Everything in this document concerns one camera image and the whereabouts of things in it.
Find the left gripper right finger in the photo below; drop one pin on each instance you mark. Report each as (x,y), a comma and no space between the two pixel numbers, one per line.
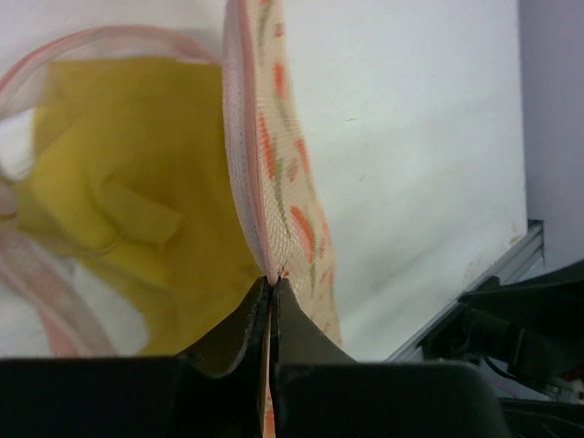
(319,391)

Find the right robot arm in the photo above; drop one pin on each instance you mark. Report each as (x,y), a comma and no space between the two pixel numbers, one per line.
(529,333)

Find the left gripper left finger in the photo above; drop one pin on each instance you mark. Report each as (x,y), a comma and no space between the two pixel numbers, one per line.
(215,388)

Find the yellow bra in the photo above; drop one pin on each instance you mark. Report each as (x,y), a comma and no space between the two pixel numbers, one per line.
(131,178)

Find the floral mesh laundry bag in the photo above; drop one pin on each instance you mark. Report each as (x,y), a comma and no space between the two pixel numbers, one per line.
(271,180)

